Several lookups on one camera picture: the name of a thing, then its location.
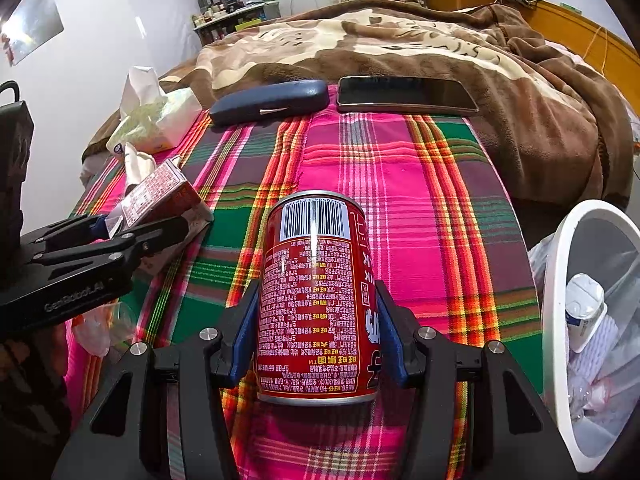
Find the red white milk carton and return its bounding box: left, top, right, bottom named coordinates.
left=105, top=159, right=214, bottom=276

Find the red drink can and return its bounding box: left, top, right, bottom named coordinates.
left=254, top=190, right=383, bottom=406

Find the white paper cup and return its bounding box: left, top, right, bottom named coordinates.
left=124, top=142, right=156, bottom=195

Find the white trash bin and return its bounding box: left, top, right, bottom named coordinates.
left=528, top=200, right=639, bottom=479

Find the soft tissue pack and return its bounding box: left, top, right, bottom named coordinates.
left=106, top=66, right=202, bottom=156

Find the white bottle in bin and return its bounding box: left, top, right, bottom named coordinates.
left=565, top=273, right=608, bottom=353

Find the pink plaid bed sheet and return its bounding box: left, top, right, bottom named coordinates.
left=64, top=84, right=545, bottom=480

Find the dark blue glasses case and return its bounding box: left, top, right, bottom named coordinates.
left=208, top=79, right=330, bottom=127

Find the black smartphone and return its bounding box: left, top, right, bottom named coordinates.
left=336, top=76, right=478, bottom=116

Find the brown beige fleece blanket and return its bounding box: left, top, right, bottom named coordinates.
left=81, top=0, right=636, bottom=212

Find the wooden headboard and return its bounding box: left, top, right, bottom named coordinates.
left=521, top=1, right=639, bottom=101

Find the silver wall poster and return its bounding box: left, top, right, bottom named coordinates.
left=1, top=0, right=64, bottom=66

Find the cluttered wall shelf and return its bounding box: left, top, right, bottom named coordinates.
left=193, top=0, right=281, bottom=46

